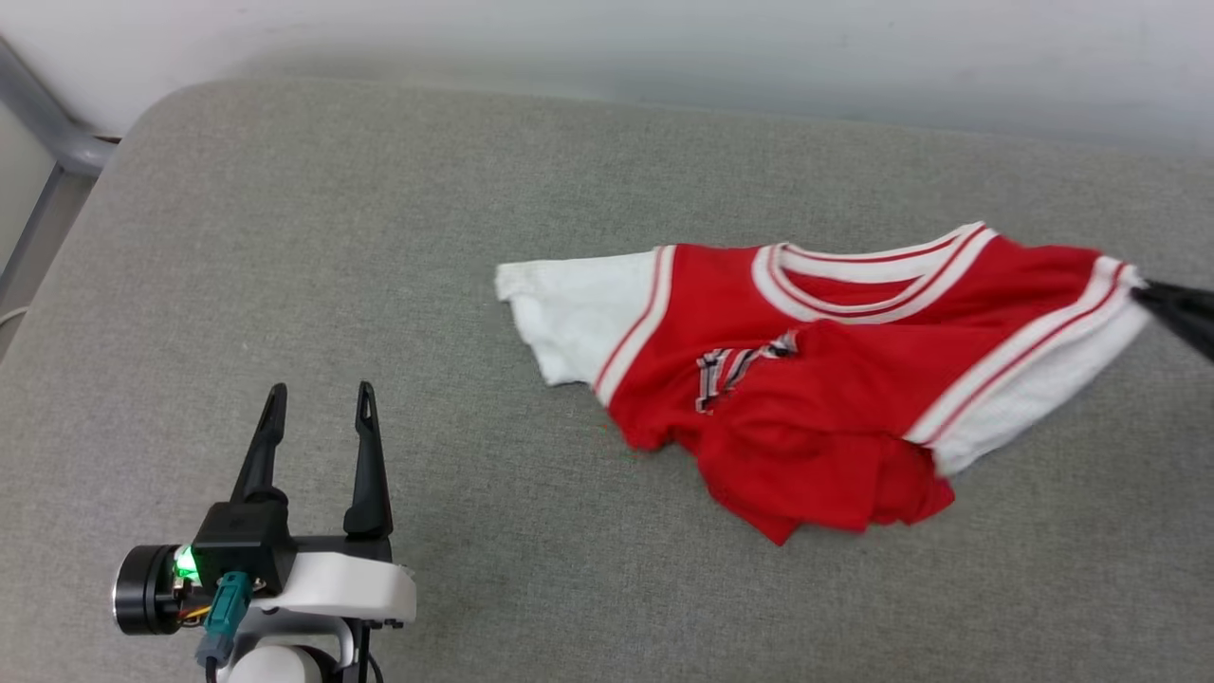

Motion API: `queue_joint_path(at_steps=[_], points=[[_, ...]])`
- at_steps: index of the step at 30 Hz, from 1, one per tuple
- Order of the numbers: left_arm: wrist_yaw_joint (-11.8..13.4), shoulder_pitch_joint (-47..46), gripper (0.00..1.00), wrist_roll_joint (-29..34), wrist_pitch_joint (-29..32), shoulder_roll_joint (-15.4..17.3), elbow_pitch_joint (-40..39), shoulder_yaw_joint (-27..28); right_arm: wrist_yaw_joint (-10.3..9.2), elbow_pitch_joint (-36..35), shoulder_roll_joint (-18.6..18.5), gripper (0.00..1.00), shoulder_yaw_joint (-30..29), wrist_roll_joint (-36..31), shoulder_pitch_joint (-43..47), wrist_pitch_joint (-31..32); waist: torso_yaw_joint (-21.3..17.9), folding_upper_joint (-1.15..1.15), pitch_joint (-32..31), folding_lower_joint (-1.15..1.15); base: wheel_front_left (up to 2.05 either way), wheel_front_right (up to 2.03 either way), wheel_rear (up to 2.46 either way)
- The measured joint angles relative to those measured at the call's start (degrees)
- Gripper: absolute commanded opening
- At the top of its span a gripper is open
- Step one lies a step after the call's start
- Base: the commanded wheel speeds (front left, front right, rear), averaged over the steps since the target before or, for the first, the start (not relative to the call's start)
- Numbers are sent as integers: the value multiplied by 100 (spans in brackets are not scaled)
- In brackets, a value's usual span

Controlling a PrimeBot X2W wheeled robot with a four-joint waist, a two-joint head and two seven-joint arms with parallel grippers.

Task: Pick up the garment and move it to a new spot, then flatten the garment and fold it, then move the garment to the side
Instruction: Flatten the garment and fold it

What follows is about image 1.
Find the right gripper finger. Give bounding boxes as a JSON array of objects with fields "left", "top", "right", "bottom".
[
  {"left": 1135, "top": 281, "right": 1214, "bottom": 323},
  {"left": 1133, "top": 289, "right": 1214, "bottom": 363}
]

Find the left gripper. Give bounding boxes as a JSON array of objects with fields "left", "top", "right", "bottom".
[{"left": 114, "top": 381, "right": 416, "bottom": 635}]

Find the red white basketball jersey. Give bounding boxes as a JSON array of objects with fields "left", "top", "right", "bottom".
[{"left": 495, "top": 221, "right": 1150, "bottom": 546}]

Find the teal left camera connector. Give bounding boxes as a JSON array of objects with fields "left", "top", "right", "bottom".
[{"left": 196, "top": 571, "right": 253, "bottom": 665}]

